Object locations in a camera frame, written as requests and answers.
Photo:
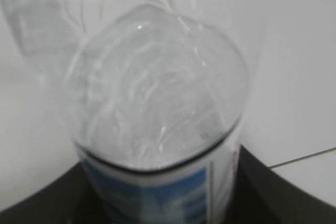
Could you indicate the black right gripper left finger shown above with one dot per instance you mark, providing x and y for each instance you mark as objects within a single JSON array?
[{"x": 69, "y": 199}]

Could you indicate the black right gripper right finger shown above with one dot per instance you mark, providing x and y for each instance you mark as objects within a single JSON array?
[{"x": 262, "y": 196}]

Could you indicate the clear plastic water bottle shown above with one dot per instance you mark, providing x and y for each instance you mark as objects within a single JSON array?
[{"x": 152, "y": 92}]

